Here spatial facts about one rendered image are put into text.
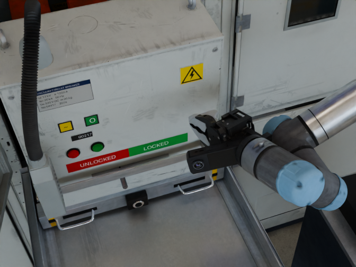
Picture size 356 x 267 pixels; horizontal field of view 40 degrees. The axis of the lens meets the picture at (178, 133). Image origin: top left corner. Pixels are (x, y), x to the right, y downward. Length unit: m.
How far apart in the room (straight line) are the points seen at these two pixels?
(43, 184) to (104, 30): 0.37
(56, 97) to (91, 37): 0.16
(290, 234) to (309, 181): 1.55
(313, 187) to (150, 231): 0.63
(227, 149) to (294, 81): 0.75
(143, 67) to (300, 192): 0.44
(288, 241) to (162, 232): 1.08
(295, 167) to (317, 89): 0.91
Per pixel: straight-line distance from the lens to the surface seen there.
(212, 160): 0.99
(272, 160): 0.90
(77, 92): 1.09
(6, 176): 1.60
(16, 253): 1.92
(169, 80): 1.13
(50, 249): 1.42
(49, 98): 1.09
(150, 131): 1.24
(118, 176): 1.28
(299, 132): 1.03
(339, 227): 1.55
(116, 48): 1.09
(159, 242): 1.38
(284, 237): 2.39
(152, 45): 1.09
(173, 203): 1.45
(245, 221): 1.42
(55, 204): 1.19
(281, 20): 1.50
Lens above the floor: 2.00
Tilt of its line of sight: 46 degrees down
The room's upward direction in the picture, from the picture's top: 3 degrees counter-clockwise
